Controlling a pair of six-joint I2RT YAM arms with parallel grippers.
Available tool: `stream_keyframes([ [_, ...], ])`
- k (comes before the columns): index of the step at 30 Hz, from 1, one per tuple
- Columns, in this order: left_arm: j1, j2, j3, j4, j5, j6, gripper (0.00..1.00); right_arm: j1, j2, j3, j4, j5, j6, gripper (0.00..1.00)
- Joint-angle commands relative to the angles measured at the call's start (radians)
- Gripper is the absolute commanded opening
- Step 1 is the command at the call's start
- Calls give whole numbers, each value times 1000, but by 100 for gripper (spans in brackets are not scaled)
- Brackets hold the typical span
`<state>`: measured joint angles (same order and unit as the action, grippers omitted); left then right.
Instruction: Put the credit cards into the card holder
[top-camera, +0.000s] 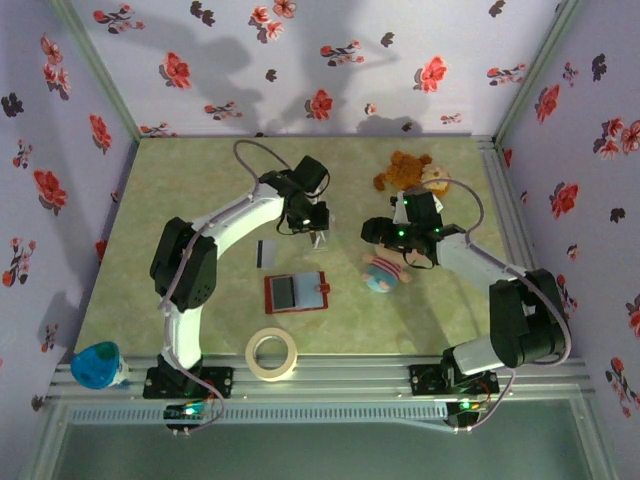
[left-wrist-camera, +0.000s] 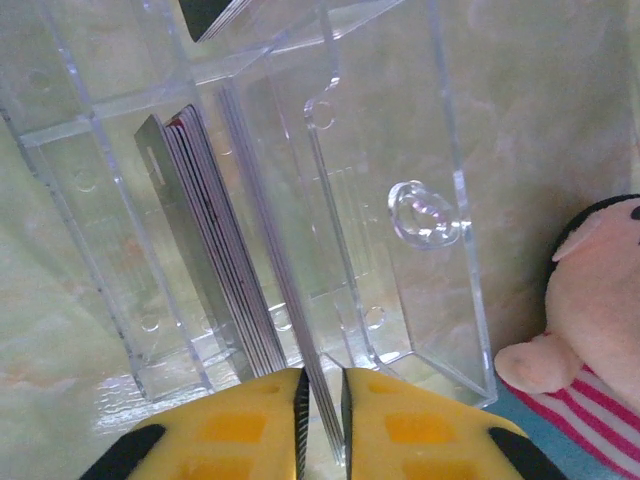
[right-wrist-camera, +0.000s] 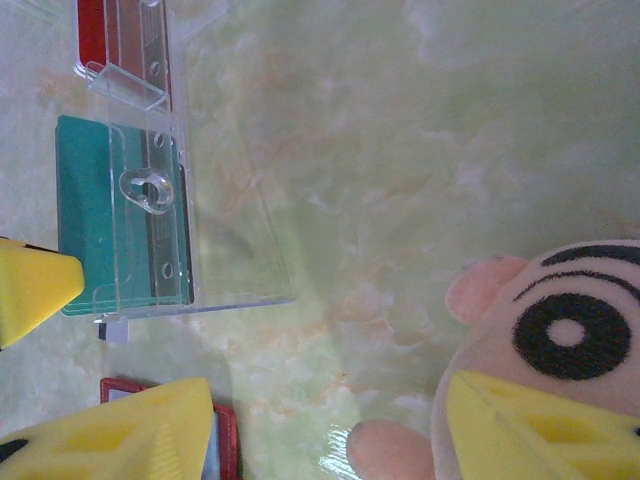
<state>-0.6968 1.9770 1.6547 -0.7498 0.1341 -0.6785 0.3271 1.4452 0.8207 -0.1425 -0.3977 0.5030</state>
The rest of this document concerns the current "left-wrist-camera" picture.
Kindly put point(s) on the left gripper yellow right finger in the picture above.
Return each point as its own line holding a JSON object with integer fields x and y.
{"x": 425, "y": 440}

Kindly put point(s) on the clear acrylic card box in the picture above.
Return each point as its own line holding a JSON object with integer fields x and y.
{"x": 425, "y": 125}

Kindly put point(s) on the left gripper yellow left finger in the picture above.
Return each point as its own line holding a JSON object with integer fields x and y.
{"x": 225, "y": 435}

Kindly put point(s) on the black credit card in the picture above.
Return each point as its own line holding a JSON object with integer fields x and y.
{"x": 205, "y": 15}

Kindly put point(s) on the grey credit card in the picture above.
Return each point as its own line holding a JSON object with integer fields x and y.
{"x": 190, "y": 240}

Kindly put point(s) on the white red-edged card pile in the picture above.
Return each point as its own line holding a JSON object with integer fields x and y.
{"x": 235, "y": 260}

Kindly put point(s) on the pink pig plush toy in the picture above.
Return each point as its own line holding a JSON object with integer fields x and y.
{"x": 600, "y": 300}

